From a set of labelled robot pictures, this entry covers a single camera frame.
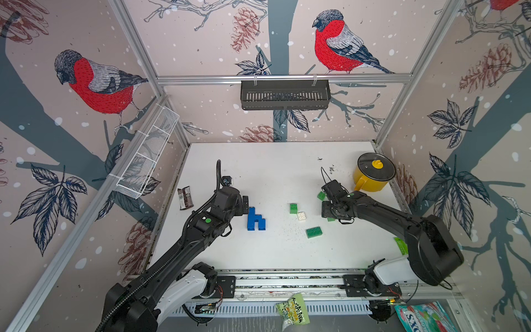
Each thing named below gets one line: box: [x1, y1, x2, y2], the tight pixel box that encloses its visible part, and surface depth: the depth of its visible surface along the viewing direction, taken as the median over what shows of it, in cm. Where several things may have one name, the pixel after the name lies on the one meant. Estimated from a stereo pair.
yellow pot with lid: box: [354, 152, 397, 193], surface depth 97 cm
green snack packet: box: [275, 293, 311, 332], surface depth 70 cm
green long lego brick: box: [305, 226, 323, 239], surface depth 87 cm
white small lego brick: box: [297, 211, 307, 222], surface depth 92 cm
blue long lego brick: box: [246, 206, 267, 232], surface depth 90 cm
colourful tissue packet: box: [394, 301, 458, 332], surface depth 67 cm
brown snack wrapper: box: [177, 185, 194, 211], surface depth 100 cm
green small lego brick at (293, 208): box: [289, 203, 298, 214], surface depth 94 cm
